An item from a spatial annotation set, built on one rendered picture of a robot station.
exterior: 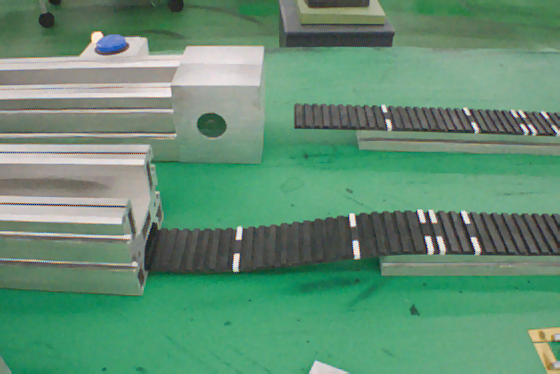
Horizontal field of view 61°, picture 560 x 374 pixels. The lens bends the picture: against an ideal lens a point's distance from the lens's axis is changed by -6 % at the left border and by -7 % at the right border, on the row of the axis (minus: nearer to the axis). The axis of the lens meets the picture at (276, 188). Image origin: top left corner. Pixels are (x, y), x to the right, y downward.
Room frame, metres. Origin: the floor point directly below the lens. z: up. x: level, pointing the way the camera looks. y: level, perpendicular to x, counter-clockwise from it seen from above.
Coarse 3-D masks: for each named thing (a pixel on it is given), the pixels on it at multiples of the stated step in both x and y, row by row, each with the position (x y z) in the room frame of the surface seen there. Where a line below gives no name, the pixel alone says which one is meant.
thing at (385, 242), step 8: (376, 216) 0.33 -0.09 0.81; (384, 216) 0.33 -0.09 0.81; (376, 224) 0.32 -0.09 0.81; (384, 224) 0.32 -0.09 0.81; (392, 224) 0.32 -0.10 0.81; (376, 232) 0.31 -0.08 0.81; (384, 232) 0.31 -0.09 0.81; (392, 232) 0.31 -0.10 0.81; (376, 240) 0.30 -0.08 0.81; (384, 240) 0.30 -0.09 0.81; (392, 240) 0.30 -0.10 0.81; (376, 248) 0.29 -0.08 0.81; (384, 248) 0.29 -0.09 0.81; (392, 248) 0.29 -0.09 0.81
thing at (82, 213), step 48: (0, 192) 0.34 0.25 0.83; (48, 192) 0.34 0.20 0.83; (96, 192) 0.34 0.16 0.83; (144, 192) 0.34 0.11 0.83; (0, 240) 0.27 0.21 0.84; (48, 240) 0.27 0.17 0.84; (96, 240) 0.27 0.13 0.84; (144, 240) 0.30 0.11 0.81; (48, 288) 0.27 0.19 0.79; (96, 288) 0.26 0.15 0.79
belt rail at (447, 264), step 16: (384, 256) 0.30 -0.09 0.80; (400, 256) 0.29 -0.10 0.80; (416, 256) 0.29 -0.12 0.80; (432, 256) 0.29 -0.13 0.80; (448, 256) 0.29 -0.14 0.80; (464, 256) 0.29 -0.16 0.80; (480, 256) 0.29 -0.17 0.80; (496, 256) 0.29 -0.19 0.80; (512, 256) 0.29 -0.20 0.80; (528, 256) 0.29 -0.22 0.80; (544, 256) 0.29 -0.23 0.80; (384, 272) 0.29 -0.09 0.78; (400, 272) 0.29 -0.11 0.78; (416, 272) 0.29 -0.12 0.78; (432, 272) 0.29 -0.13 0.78; (448, 272) 0.29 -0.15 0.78; (464, 272) 0.29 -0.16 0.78; (480, 272) 0.29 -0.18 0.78; (496, 272) 0.29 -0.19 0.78; (512, 272) 0.29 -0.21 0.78; (528, 272) 0.29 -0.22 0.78; (544, 272) 0.29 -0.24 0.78
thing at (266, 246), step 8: (272, 224) 0.34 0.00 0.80; (256, 232) 0.33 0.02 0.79; (264, 232) 0.33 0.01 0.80; (272, 232) 0.33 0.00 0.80; (256, 240) 0.32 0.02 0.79; (264, 240) 0.32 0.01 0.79; (272, 240) 0.32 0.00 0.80; (256, 248) 0.31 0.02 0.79; (264, 248) 0.31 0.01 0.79; (272, 248) 0.31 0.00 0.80; (256, 256) 0.30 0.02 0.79; (264, 256) 0.30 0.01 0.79; (272, 256) 0.30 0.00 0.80; (256, 264) 0.29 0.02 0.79; (264, 264) 0.29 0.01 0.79; (272, 264) 0.29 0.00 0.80
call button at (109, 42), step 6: (108, 36) 0.65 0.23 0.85; (114, 36) 0.65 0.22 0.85; (120, 36) 0.65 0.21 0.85; (96, 42) 0.63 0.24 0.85; (102, 42) 0.63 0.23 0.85; (108, 42) 0.63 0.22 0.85; (114, 42) 0.63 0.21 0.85; (120, 42) 0.63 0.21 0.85; (102, 48) 0.62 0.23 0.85; (108, 48) 0.62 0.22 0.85; (114, 48) 0.62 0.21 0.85; (120, 48) 0.62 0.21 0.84
